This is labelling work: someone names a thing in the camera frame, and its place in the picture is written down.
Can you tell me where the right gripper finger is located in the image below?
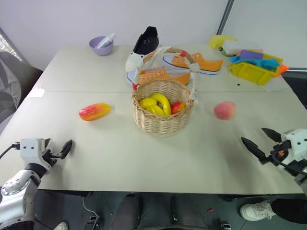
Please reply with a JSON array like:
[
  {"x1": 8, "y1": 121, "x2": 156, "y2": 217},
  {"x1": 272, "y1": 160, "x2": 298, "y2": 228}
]
[
  {"x1": 241, "y1": 137, "x2": 267, "y2": 163},
  {"x1": 261, "y1": 127, "x2": 282, "y2": 143}
]

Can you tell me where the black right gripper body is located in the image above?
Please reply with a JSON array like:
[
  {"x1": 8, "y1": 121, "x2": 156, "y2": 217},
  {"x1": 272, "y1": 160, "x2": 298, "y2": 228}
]
[{"x1": 260, "y1": 140, "x2": 292, "y2": 166}]

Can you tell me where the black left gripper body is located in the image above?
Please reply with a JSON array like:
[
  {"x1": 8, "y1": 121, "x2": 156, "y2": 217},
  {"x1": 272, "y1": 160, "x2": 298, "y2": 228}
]
[{"x1": 41, "y1": 150, "x2": 62, "y2": 170}]

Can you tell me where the yellow lemon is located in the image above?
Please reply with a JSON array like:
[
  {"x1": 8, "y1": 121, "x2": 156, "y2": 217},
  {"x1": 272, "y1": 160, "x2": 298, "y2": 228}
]
[{"x1": 139, "y1": 97, "x2": 158, "y2": 110}]

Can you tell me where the orange red mango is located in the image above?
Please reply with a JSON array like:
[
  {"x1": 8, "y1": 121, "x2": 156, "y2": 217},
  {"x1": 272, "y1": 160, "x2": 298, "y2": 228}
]
[{"x1": 79, "y1": 103, "x2": 112, "y2": 122}]

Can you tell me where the pink peach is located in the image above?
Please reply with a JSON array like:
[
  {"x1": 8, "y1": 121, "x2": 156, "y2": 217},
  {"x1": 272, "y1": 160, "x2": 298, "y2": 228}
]
[{"x1": 213, "y1": 101, "x2": 237, "y2": 120}]

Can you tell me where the person's dark trouser leg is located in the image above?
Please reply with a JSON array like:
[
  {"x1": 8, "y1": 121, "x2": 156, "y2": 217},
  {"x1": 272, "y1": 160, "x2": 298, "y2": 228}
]
[{"x1": 270, "y1": 197, "x2": 307, "y2": 225}]

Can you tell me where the person's white sneaker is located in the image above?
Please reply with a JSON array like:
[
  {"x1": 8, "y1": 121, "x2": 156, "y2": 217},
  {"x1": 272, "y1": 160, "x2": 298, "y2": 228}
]
[{"x1": 240, "y1": 200, "x2": 277, "y2": 222}]

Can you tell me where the yellow plastic bin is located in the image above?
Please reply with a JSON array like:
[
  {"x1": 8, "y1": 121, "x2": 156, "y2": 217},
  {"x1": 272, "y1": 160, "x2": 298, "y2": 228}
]
[{"x1": 228, "y1": 53, "x2": 284, "y2": 86}]

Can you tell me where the orange plastic piece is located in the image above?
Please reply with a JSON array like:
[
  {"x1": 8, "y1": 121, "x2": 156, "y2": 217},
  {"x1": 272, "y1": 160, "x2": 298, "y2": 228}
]
[{"x1": 278, "y1": 64, "x2": 290, "y2": 77}]

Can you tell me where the white shoe tip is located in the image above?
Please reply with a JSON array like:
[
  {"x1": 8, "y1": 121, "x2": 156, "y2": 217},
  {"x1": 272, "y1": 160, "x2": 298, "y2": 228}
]
[{"x1": 53, "y1": 221, "x2": 70, "y2": 230}]

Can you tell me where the blue sponge cloth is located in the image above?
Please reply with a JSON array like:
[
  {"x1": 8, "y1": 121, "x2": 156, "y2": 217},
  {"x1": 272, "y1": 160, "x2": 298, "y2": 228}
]
[{"x1": 230, "y1": 55, "x2": 281, "y2": 71}]

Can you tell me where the grey dark chair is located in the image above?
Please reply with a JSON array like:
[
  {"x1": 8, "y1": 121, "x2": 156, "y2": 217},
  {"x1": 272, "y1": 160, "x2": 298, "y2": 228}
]
[{"x1": 0, "y1": 51, "x2": 44, "y2": 125}]

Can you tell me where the purple sponge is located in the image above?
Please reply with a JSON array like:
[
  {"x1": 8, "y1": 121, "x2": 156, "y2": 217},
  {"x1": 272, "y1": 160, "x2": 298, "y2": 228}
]
[{"x1": 239, "y1": 49, "x2": 265, "y2": 61}]

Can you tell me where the red yellow apple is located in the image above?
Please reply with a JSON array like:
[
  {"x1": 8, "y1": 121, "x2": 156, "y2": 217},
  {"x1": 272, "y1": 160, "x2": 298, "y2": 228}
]
[{"x1": 170, "y1": 101, "x2": 187, "y2": 115}]

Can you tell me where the dark rounded shape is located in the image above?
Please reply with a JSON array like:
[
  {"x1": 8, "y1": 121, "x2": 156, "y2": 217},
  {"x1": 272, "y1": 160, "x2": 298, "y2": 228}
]
[{"x1": 116, "y1": 193, "x2": 142, "y2": 230}]

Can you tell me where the orange canvas sneaker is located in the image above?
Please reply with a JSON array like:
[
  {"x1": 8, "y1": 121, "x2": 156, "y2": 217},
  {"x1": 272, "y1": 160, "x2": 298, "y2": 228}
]
[
  {"x1": 126, "y1": 65, "x2": 191, "y2": 87},
  {"x1": 161, "y1": 52, "x2": 224, "y2": 76}
]

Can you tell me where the yellow banana bunch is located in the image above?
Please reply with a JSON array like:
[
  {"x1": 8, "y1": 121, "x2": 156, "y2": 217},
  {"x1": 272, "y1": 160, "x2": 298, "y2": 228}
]
[{"x1": 146, "y1": 93, "x2": 172, "y2": 116}]

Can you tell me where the purple bowl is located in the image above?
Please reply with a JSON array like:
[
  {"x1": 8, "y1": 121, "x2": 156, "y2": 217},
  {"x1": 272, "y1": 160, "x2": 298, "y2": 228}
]
[{"x1": 89, "y1": 36, "x2": 115, "y2": 57}]

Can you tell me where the yellow plastic scoop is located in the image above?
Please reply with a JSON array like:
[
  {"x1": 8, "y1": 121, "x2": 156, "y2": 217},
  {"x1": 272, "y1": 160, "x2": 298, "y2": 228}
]
[{"x1": 208, "y1": 34, "x2": 238, "y2": 49}]

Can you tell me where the white plastic bottle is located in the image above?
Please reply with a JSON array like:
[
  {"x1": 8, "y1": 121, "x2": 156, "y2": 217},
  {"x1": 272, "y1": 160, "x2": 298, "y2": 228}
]
[{"x1": 96, "y1": 33, "x2": 117, "y2": 49}]

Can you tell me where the black and white shoe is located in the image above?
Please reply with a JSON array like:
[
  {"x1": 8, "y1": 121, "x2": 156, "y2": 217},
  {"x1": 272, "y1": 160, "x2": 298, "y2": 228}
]
[{"x1": 125, "y1": 26, "x2": 160, "y2": 73}]

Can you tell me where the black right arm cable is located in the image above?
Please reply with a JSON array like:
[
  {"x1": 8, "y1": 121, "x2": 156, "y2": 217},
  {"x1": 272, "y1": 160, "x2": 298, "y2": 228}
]
[{"x1": 270, "y1": 150, "x2": 307, "y2": 177}]

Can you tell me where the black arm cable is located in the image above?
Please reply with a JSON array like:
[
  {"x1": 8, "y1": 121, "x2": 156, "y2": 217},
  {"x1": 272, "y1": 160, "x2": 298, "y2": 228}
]
[
  {"x1": 0, "y1": 142, "x2": 21, "y2": 160},
  {"x1": 270, "y1": 150, "x2": 307, "y2": 177}
]

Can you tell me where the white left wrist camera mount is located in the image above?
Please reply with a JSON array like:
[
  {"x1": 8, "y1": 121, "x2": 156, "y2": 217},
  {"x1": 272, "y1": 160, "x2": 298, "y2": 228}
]
[{"x1": 20, "y1": 138, "x2": 47, "y2": 166}]

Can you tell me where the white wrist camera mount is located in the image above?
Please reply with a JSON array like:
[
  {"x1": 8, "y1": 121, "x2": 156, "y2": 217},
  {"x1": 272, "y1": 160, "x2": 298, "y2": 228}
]
[
  {"x1": 20, "y1": 138, "x2": 47, "y2": 166},
  {"x1": 280, "y1": 128, "x2": 307, "y2": 166}
]

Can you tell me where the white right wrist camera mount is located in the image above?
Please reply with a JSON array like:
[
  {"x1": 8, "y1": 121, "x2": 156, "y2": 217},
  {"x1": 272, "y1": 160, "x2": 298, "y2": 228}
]
[{"x1": 280, "y1": 128, "x2": 307, "y2": 166}]

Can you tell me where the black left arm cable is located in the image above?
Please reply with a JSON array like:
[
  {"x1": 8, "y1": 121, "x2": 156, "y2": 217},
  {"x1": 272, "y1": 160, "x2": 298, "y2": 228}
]
[{"x1": 0, "y1": 142, "x2": 21, "y2": 160}]

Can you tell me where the white floor cable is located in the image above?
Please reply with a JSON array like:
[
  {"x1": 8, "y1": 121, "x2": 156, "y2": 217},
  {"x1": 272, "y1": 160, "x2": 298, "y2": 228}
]
[{"x1": 82, "y1": 195, "x2": 101, "y2": 217}]

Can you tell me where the wicker basket with handle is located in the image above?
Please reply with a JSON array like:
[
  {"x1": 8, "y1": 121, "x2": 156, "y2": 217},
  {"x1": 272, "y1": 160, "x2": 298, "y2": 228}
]
[{"x1": 131, "y1": 46, "x2": 201, "y2": 138}]

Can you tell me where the green strap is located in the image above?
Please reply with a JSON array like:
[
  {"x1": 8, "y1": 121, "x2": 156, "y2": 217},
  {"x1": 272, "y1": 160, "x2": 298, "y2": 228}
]
[{"x1": 218, "y1": 46, "x2": 231, "y2": 58}]

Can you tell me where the grey metal post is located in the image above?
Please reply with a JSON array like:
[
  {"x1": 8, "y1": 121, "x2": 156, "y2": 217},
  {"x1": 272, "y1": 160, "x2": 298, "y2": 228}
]
[{"x1": 216, "y1": 0, "x2": 236, "y2": 36}]

